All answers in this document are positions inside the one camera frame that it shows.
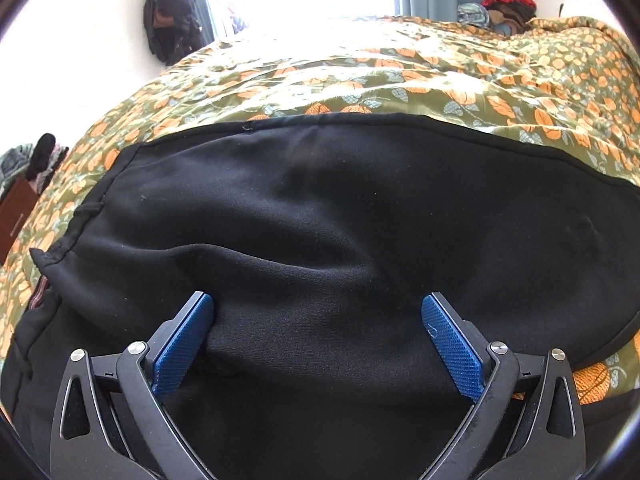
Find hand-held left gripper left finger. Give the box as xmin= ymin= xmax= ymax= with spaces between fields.
xmin=48 ymin=290 xmax=217 ymax=480

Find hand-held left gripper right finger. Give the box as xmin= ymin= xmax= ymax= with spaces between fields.
xmin=421 ymin=291 xmax=587 ymax=480

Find black pants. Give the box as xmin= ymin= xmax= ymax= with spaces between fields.
xmin=0 ymin=114 xmax=640 ymax=480

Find brown wooden cabinet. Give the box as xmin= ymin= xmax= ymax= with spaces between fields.
xmin=0 ymin=177 xmax=41 ymax=266

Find mixed clothes pile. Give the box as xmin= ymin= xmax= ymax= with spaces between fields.
xmin=0 ymin=132 xmax=69 ymax=197

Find green orange floral blanket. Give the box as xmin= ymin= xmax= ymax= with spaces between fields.
xmin=0 ymin=12 xmax=640 ymax=406

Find teal patterned cloth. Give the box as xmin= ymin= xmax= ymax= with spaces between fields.
xmin=456 ymin=2 xmax=493 ymax=26

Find red and black clothes pile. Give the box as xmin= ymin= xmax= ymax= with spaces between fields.
xmin=482 ymin=0 xmax=538 ymax=31

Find dark clothes hanging on wall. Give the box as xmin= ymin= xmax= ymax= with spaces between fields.
xmin=142 ymin=0 xmax=216 ymax=67

